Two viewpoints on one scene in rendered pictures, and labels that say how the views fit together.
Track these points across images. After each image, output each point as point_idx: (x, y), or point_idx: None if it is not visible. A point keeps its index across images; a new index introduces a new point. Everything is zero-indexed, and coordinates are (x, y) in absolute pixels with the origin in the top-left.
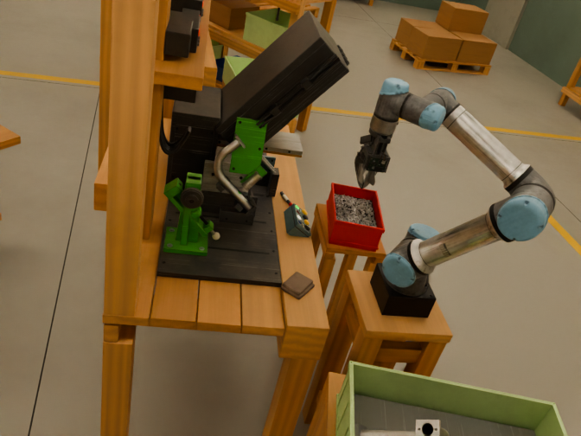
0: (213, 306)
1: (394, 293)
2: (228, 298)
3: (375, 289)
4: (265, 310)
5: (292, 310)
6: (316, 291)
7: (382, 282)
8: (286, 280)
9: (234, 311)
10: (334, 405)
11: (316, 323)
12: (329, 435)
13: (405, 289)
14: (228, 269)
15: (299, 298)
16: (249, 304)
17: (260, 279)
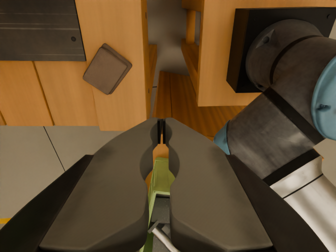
0: (13, 103)
1: (246, 87)
2: (26, 89)
3: (234, 39)
4: (75, 103)
5: (104, 109)
6: (136, 71)
7: (239, 58)
8: (86, 72)
9: (40, 108)
10: (153, 160)
11: (132, 125)
12: (147, 179)
13: (263, 91)
14: (0, 40)
15: (110, 94)
16: (54, 96)
17: (53, 58)
